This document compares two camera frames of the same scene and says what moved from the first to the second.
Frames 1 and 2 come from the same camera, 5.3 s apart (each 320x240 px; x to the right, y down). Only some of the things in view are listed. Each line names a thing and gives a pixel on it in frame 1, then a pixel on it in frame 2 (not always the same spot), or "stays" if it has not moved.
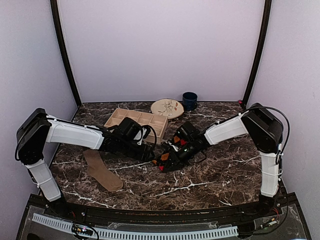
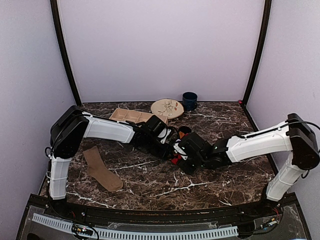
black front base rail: (241, 213) stays
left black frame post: (54, 7) stays
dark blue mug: (190, 101) stays
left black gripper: (143, 155) -> (163, 153)
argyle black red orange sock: (175, 143) -> (183, 131)
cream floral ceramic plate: (171, 108) stays
